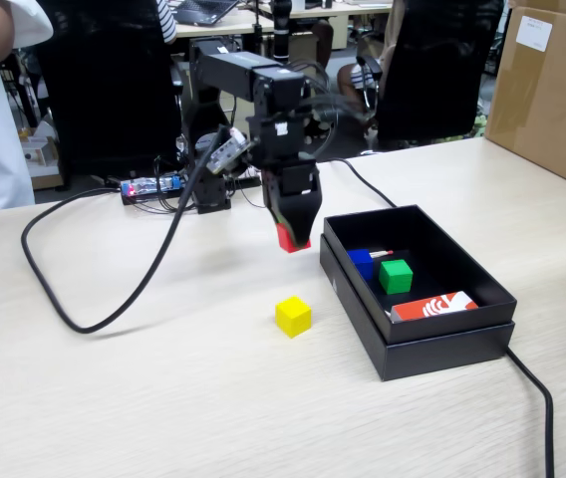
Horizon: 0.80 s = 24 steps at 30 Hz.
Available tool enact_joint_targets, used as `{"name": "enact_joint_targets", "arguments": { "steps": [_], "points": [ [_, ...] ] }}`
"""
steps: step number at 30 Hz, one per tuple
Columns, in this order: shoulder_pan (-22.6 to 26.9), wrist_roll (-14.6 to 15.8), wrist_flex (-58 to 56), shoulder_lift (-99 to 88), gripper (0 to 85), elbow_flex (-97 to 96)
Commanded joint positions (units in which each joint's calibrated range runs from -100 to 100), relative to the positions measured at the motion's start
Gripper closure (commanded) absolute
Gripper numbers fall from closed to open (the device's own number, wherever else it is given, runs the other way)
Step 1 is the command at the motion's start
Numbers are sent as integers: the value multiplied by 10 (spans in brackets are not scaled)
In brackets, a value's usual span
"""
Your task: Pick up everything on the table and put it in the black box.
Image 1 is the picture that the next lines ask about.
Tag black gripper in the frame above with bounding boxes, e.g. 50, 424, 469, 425
246, 113, 324, 249

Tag red wooden cube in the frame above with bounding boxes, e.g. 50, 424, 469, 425
277, 222, 313, 254

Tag blue wooden cube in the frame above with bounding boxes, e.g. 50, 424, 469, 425
346, 248, 375, 295

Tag yellow wooden cube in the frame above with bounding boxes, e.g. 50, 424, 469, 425
274, 295, 313, 340

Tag green wooden cube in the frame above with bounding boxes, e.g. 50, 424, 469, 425
379, 259, 415, 295

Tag black open box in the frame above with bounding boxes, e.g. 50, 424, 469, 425
319, 232, 516, 382

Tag small white wooden box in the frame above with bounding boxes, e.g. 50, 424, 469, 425
21, 133, 63, 190

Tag beige drawer cabinet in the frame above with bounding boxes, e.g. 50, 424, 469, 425
175, 57, 264, 155

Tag seated person in shorts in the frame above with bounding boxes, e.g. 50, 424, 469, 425
336, 0, 407, 131

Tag controller board with red light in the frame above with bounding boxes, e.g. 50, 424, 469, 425
120, 174, 187, 206

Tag orange and white matchbox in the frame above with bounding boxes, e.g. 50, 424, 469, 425
385, 290, 478, 324

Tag black vertical pole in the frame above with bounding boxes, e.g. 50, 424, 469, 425
268, 0, 294, 64

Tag beige office desk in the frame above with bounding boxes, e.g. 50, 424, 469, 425
172, 0, 394, 51

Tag black office chair with armrest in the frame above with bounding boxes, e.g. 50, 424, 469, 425
357, 0, 506, 150

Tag wide black office chair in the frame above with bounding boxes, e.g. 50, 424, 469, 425
36, 0, 184, 193

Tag open black laptop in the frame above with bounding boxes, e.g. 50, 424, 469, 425
171, 0, 240, 27

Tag person in striped shirt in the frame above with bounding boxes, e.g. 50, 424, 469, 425
154, 0, 178, 47

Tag brown cardboard carton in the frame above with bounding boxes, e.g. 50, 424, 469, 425
483, 0, 566, 198

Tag small camera circuit board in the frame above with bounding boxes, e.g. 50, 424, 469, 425
206, 127, 254, 175

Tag thin black wire bundle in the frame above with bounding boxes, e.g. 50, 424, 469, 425
287, 59, 379, 165

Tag thick black camera cable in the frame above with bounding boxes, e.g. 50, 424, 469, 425
20, 126, 229, 335

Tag thick black table cable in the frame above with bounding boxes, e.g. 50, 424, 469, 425
330, 157, 556, 478

